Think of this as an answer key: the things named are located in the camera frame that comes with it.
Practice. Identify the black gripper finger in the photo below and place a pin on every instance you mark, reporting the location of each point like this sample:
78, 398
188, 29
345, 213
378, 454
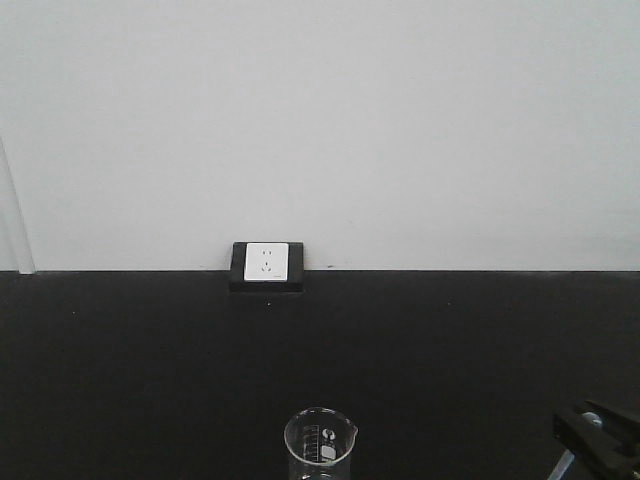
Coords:
605, 455
616, 420

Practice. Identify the clear glass beaker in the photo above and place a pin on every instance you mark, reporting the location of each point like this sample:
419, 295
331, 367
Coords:
319, 443

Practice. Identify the black socket mounting box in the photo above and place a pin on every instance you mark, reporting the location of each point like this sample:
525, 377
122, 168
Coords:
293, 285

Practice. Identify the white wall power socket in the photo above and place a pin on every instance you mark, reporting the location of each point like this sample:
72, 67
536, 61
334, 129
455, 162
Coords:
266, 262

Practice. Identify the clear plastic pipette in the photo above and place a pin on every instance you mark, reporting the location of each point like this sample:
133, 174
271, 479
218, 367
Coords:
562, 466

